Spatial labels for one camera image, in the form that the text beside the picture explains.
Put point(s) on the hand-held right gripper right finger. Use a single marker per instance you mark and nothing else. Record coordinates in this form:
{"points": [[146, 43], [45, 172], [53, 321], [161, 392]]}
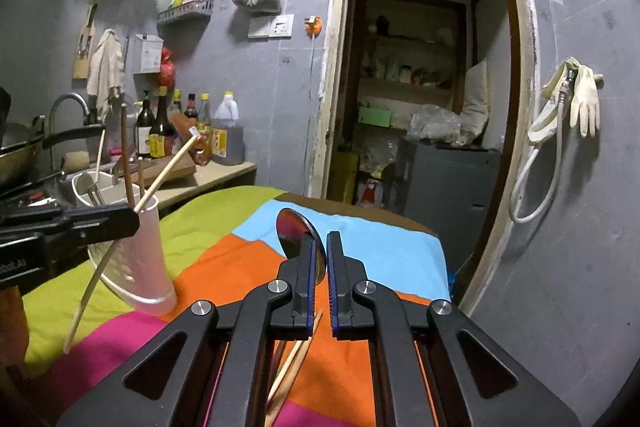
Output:
{"points": [[336, 297]]}

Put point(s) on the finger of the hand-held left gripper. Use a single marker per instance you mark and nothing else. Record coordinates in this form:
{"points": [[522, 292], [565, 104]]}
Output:
{"points": [[100, 222]]}

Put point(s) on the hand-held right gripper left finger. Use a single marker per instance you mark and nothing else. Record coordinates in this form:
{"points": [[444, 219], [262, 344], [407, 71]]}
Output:
{"points": [[306, 297]]}

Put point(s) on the metal fork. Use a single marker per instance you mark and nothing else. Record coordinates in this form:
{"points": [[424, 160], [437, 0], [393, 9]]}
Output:
{"points": [[95, 194]]}

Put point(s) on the dark brown wooden chopstick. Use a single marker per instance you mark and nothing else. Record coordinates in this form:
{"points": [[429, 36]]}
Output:
{"points": [[127, 157], [142, 179]]}

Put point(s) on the white plastic utensil holder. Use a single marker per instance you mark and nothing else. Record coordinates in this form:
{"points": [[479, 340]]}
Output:
{"points": [[147, 267]]}

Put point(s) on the metal spoon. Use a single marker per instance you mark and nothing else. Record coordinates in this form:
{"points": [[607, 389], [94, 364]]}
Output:
{"points": [[292, 229]]}

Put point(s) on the colourful striped cloth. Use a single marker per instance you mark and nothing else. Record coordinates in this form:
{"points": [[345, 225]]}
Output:
{"points": [[395, 257]]}

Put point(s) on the black wok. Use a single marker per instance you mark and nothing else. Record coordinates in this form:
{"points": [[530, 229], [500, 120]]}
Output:
{"points": [[20, 157]]}

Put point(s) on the dark glass bottle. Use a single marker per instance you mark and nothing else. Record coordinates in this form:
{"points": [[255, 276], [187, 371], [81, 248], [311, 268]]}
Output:
{"points": [[145, 127]]}

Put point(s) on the soy sauce bottle yellow label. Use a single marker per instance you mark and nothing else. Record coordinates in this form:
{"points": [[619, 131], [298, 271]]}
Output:
{"points": [[161, 132]]}

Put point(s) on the yellow container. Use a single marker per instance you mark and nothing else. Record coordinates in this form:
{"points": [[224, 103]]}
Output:
{"points": [[342, 177]]}

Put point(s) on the orange brown packet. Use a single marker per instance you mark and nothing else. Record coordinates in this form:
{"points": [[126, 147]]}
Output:
{"points": [[192, 142]]}

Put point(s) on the metal faucet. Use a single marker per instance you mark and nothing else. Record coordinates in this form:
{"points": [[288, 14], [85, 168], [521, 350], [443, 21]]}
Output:
{"points": [[70, 99]]}

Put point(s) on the yellow cap sauce bottle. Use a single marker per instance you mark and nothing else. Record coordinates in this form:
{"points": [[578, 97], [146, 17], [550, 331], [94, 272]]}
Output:
{"points": [[204, 112]]}

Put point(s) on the grey cabinet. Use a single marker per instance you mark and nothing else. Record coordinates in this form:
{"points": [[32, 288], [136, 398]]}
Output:
{"points": [[450, 197]]}

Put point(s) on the hanging beige towel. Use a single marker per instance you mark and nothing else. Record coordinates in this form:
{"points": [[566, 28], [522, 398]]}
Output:
{"points": [[105, 67]]}

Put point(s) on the red plastic bag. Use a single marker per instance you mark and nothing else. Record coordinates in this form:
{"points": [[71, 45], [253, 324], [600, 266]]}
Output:
{"points": [[167, 69]]}

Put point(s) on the green box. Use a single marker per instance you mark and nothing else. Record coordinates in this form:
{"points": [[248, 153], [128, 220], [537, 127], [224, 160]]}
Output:
{"points": [[374, 117]]}

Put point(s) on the crumpled clear plastic bag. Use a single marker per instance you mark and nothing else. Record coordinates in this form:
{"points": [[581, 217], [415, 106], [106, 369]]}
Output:
{"points": [[440, 124]]}

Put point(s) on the white pillow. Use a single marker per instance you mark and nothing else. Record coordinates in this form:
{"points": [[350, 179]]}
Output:
{"points": [[477, 97]]}

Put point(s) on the wooden shelf unit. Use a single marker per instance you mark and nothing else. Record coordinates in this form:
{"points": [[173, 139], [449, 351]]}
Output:
{"points": [[410, 42]]}

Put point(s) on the white wall box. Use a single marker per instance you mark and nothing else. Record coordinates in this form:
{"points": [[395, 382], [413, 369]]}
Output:
{"points": [[148, 54]]}

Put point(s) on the grey wall rack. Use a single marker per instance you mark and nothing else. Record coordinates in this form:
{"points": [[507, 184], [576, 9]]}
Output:
{"points": [[187, 13]]}

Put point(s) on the white wall switch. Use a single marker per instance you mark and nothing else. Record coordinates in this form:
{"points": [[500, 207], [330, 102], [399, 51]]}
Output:
{"points": [[270, 27]]}

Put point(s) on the wooden door frame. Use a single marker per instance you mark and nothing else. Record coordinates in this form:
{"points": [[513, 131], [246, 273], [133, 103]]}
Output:
{"points": [[520, 107]]}

